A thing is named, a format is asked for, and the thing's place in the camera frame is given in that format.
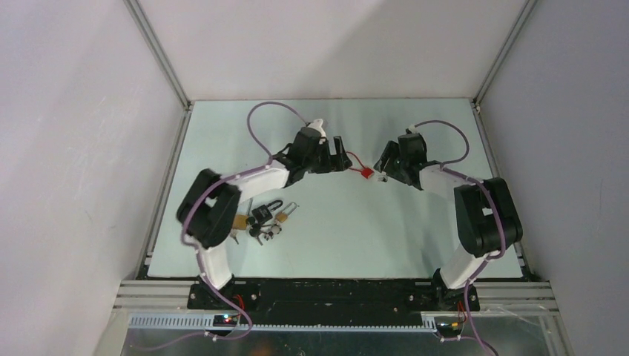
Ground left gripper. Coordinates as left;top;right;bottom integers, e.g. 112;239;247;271
303;136;351;174

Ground red cable lock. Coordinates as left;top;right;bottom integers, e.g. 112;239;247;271
346;151;375;179

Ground black Kaijing padlock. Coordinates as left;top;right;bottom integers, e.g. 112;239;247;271
250;200;283;224

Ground black-headed keys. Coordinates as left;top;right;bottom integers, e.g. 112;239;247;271
246;216;269;245

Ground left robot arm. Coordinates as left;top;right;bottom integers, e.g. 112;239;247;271
176;125;352;309

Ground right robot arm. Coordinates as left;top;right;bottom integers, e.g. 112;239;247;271
375;132;524;310

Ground small brass padlock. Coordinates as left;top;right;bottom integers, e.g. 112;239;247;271
275;202;298;224

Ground small padlock keys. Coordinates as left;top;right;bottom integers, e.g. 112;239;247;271
263;223;282;241

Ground large brass padlock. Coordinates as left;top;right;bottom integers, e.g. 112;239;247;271
232;198;253;231

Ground large padlock keys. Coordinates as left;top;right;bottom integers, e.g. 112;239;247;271
229;230;240;245

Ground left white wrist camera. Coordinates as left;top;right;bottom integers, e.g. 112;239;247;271
306;118;327;145

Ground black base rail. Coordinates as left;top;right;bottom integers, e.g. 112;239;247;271
187;277;480;327

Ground aluminium frame post right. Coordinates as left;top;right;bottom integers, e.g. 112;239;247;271
472;0;539;106

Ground aluminium frame post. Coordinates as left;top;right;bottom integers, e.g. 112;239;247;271
472;0;539;106
123;0;191;111

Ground aluminium frame post left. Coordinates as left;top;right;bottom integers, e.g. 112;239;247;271
123;0;191;111

